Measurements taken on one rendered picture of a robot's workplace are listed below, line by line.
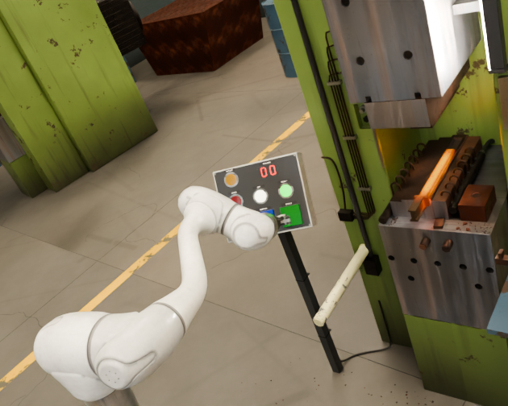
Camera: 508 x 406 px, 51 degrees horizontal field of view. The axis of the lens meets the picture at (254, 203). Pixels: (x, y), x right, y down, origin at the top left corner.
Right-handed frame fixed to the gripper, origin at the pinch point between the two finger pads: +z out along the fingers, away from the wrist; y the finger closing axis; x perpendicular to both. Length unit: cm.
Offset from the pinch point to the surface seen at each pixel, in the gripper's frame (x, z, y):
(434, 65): 35, -18, 58
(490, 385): -82, 42, 56
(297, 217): -1.3, 12.5, 2.8
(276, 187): 11.4, 13.3, -2.9
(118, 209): 26, 260, -222
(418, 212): -6.9, 4.6, 44.6
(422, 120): 21, -7, 52
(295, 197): 6.1, 13.2, 3.4
